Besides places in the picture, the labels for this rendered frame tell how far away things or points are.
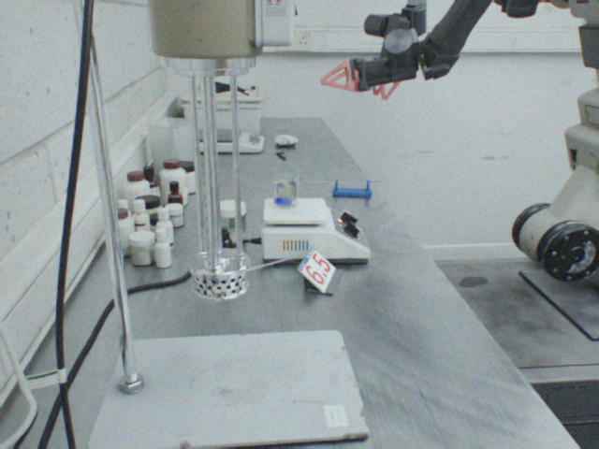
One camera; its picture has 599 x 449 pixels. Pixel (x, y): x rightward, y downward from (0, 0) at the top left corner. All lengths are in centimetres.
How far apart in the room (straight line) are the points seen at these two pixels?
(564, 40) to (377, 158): 95
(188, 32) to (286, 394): 41
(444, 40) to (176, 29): 77
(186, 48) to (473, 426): 50
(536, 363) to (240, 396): 99
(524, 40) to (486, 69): 19
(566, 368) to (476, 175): 139
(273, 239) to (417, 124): 168
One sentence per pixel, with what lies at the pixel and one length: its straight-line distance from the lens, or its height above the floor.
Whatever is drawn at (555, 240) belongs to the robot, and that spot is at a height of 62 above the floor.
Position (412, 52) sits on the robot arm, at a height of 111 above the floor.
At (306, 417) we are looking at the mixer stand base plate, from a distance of 62.
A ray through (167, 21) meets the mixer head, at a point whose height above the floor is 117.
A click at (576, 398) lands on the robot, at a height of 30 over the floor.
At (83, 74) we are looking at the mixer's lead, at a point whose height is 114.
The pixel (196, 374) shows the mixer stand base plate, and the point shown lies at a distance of 69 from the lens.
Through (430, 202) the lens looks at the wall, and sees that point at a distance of 267.
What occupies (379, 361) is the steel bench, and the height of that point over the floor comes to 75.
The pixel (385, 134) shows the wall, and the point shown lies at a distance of 250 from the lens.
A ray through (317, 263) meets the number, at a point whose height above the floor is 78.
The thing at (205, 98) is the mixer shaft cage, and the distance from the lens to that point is 50.
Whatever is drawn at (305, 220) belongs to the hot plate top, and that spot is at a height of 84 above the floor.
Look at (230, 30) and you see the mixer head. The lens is 48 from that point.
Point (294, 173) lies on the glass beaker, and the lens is 96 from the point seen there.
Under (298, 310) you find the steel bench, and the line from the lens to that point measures 82.
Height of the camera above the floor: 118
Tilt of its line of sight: 22 degrees down
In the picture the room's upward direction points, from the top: 1 degrees clockwise
